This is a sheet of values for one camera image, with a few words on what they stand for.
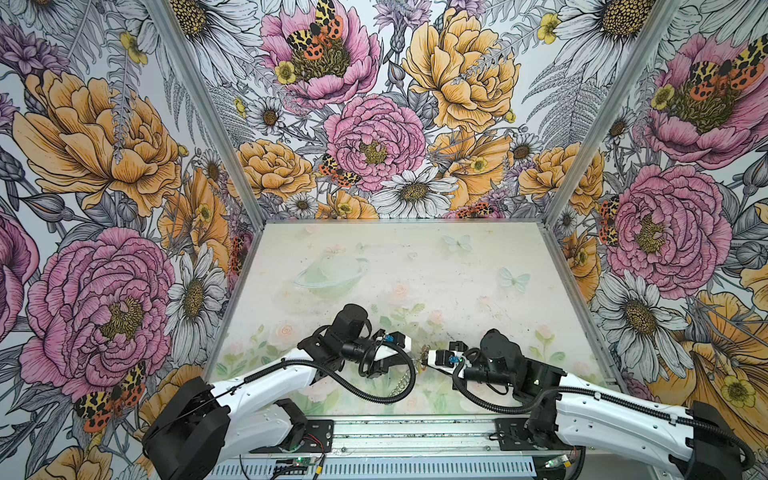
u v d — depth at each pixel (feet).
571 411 1.73
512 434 2.42
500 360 1.85
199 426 1.33
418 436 2.50
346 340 2.07
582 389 1.72
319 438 2.41
